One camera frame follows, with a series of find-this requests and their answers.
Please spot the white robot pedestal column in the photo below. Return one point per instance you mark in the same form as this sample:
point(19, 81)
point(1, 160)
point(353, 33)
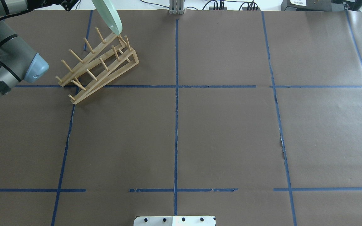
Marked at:
point(175, 221)

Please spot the black computer box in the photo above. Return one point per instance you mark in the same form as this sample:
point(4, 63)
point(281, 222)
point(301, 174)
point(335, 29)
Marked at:
point(311, 5)

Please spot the aluminium frame post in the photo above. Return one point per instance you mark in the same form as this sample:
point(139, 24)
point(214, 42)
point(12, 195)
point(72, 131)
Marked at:
point(176, 7)

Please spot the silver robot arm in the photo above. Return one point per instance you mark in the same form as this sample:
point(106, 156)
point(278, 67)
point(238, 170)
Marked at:
point(18, 61)

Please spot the wooden plate rack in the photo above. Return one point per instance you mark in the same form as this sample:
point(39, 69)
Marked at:
point(111, 58)

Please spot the light green plate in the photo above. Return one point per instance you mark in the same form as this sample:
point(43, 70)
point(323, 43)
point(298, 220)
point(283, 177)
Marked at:
point(109, 14)

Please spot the orange black usb hub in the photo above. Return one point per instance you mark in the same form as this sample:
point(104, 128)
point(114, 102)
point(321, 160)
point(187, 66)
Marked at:
point(216, 5)

